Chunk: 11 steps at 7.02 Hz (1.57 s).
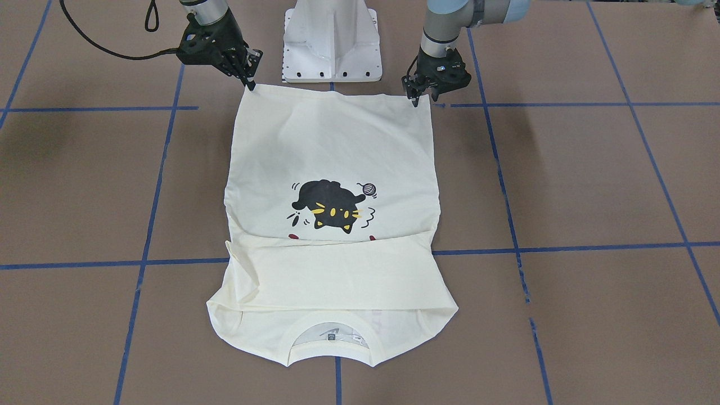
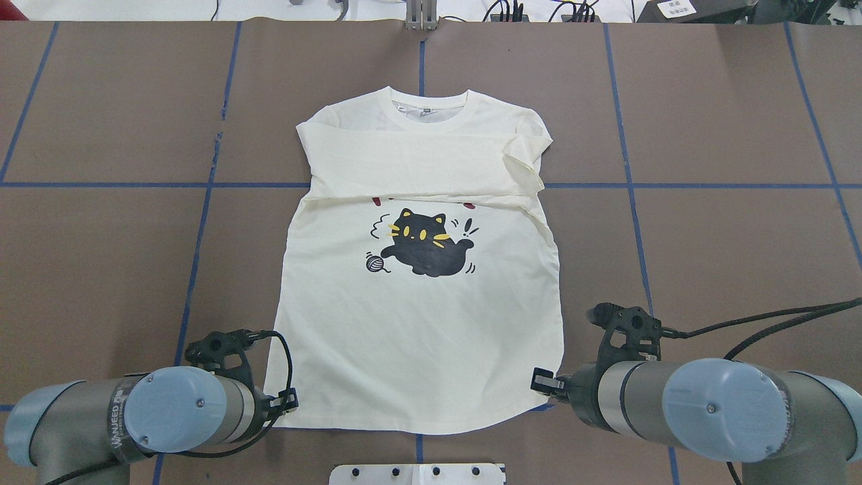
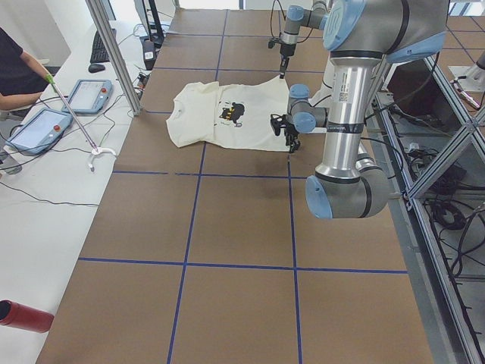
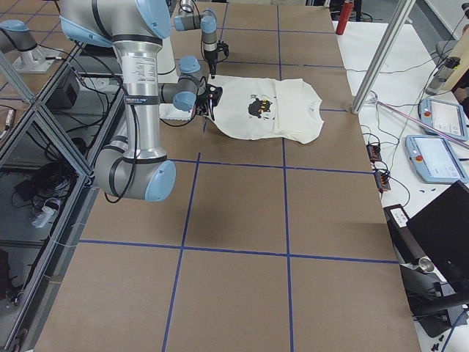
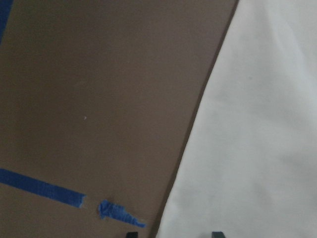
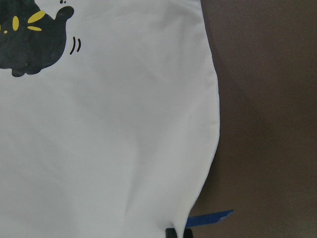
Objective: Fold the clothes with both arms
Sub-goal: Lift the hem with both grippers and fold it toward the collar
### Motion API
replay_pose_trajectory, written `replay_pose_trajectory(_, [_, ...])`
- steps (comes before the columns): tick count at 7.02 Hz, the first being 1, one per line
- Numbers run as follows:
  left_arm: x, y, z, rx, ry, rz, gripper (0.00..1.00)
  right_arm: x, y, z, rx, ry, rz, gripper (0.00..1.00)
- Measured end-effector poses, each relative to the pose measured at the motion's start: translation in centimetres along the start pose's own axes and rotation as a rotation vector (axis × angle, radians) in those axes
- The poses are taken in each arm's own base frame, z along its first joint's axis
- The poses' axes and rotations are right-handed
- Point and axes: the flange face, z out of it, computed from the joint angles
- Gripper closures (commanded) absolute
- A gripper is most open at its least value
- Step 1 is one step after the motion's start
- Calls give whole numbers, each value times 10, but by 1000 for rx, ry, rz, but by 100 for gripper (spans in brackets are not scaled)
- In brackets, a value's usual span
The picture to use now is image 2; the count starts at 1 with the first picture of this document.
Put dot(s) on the white bracket with black screws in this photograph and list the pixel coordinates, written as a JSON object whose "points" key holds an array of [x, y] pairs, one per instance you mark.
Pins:
{"points": [[420, 473]]}

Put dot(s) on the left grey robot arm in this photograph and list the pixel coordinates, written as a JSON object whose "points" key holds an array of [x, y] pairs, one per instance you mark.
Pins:
{"points": [[91, 433]]}

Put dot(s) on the cream long-sleeve cat shirt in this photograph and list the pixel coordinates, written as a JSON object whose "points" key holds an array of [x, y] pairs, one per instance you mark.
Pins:
{"points": [[420, 284]]}

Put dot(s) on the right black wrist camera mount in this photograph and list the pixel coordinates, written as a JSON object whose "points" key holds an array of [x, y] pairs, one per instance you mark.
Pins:
{"points": [[630, 334]]}

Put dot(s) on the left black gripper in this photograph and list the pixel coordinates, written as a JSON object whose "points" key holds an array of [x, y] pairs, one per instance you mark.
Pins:
{"points": [[263, 406]]}

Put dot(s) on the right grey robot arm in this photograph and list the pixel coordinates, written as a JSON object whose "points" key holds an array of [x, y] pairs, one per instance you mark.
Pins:
{"points": [[789, 427]]}

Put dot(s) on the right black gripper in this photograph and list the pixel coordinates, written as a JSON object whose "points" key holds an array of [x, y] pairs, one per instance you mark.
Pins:
{"points": [[583, 392]]}

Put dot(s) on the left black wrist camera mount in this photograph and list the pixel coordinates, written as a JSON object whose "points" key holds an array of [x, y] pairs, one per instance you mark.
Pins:
{"points": [[224, 354]]}

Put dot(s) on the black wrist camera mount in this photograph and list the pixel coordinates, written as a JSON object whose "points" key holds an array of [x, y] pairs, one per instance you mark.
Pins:
{"points": [[630, 334], [224, 354]]}

